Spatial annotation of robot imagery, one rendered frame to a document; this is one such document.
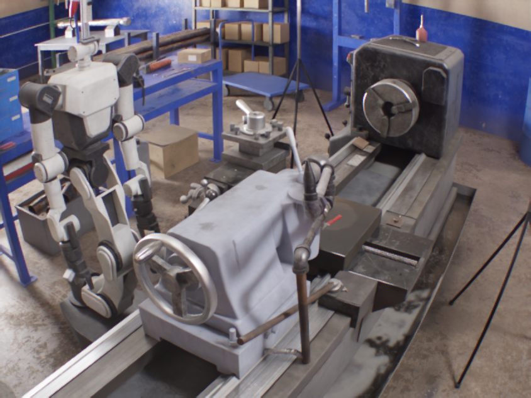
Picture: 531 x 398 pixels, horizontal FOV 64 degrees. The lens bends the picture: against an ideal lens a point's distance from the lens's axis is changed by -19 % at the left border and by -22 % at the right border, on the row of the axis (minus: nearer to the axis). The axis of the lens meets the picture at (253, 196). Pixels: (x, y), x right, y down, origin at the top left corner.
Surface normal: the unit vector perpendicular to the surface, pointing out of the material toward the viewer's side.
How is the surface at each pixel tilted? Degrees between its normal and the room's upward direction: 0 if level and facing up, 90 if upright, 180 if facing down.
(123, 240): 66
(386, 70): 90
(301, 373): 0
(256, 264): 74
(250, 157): 0
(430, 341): 0
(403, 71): 90
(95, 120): 90
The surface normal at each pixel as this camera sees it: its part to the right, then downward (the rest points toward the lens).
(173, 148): 0.79, 0.29
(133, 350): 0.00, -0.88
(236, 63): -0.50, 0.41
